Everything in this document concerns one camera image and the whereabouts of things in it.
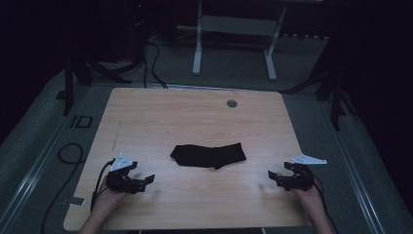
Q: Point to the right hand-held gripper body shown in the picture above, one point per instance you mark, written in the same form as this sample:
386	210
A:
303	175

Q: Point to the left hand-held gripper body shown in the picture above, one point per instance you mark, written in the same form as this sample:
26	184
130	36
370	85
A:
121	177

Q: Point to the black sock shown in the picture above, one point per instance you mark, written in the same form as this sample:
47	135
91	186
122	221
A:
191	155
230	153

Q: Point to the person's right hand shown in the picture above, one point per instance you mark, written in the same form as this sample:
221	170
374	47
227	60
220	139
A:
308	199

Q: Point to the person's left hand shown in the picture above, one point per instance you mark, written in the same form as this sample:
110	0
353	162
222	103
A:
108	198

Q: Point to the black metal stand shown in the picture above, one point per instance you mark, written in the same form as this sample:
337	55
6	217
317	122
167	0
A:
336	97
68	91

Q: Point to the white metal desk frame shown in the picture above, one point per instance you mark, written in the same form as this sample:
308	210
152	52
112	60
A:
238	25

